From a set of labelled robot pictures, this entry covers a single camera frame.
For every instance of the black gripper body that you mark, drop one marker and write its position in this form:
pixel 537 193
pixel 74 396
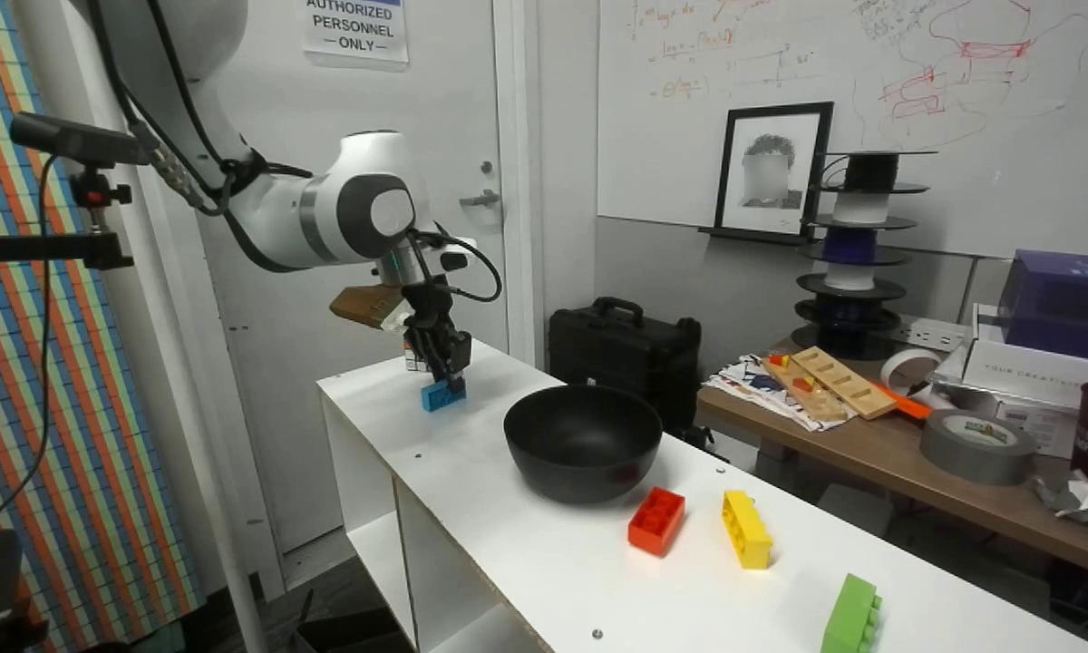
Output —
pixel 430 317

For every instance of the blue toy building block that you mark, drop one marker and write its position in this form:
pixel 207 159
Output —
pixel 443 395

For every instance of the red toy building block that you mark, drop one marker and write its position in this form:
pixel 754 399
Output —
pixel 654 520

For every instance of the yellow toy building block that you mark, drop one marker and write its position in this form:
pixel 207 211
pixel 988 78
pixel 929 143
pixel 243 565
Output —
pixel 748 526

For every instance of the green toy building block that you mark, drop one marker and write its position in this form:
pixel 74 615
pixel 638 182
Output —
pixel 852 618

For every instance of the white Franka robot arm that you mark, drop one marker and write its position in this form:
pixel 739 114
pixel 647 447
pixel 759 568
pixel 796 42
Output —
pixel 312 219

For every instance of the black bowl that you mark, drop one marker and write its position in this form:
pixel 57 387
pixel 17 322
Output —
pixel 582 442

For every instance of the white door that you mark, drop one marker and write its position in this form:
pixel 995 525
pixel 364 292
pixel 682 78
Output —
pixel 329 410

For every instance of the black hard carrying case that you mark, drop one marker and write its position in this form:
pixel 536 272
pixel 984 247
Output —
pixel 621 356

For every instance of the white shelf unit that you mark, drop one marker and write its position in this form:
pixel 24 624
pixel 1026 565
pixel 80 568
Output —
pixel 544 568

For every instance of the magazine papers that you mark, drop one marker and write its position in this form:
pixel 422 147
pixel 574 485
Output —
pixel 744 387

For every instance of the white paper door sign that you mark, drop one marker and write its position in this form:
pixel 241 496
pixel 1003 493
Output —
pixel 353 28

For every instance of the black framed portrait picture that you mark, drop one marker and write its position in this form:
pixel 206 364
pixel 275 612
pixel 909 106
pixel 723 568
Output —
pixel 771 170

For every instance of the wooden orange game box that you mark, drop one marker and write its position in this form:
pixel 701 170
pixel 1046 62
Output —
pixel 840 383

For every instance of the black filament spool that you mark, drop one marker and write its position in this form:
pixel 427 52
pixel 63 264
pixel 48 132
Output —
pixel 846 326
pixel 872 170

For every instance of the white filament spool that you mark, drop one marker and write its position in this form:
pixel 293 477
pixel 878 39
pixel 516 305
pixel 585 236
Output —
pixel 856 208
pixel 851 282

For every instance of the blue filament spool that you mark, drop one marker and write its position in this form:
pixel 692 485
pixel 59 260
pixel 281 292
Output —
pixel 852 243

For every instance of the white tape roll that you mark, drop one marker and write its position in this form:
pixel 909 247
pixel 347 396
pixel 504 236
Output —
pixel 909 367

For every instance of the wooden desk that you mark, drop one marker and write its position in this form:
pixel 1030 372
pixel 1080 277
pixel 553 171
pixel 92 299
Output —
pixel 909 465

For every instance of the whiteboard with scribbles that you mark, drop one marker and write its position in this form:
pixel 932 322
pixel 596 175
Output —
pixel 929 75

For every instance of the white cardboard box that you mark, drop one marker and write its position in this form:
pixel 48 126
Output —
pixel 1026 367

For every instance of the dark blue box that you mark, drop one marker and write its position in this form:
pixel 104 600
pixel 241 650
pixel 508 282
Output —
pixel 1063 302

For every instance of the crumpled silver foil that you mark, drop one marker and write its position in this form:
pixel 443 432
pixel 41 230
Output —
pixel 1081 496

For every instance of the tan wrist camera box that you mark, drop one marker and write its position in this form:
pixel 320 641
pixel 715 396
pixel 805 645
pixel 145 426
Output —
pixel 369 305

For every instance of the colourful striped wall panel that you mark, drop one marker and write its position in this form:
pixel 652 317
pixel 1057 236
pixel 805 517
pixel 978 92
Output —
pixel 84 485

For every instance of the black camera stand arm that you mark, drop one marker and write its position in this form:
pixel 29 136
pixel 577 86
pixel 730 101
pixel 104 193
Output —
pixel 48 247

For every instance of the black camera on stand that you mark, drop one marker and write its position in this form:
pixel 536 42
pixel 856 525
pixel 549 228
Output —
pixel 79 139

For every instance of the grey duct tape roll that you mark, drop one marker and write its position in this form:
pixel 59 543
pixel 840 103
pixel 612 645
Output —
pixel 978 445

